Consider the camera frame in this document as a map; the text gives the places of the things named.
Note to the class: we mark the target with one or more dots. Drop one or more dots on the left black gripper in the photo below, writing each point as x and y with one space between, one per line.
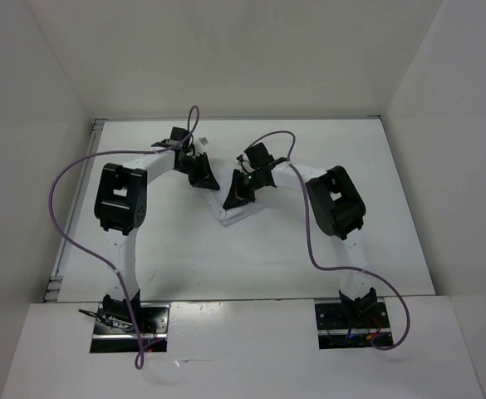
204 178

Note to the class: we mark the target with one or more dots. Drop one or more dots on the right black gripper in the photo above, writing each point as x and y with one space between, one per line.
238 195

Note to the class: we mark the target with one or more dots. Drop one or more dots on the white skirt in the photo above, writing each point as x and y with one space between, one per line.
227 217

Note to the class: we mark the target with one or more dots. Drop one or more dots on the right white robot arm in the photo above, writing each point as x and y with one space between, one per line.
330 199

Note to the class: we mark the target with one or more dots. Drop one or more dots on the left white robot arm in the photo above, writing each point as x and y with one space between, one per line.
121 208

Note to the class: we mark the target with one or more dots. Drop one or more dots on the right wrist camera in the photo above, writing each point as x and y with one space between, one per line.
243 164

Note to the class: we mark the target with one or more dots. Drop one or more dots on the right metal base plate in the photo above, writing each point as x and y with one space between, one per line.
336 332

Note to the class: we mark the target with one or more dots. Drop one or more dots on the metal base plate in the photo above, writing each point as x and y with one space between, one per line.
336 332
111 335

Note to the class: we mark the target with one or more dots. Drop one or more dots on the aluminium table frame rail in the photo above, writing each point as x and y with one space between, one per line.
182 252

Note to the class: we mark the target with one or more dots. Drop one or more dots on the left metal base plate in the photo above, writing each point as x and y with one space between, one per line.
111 335

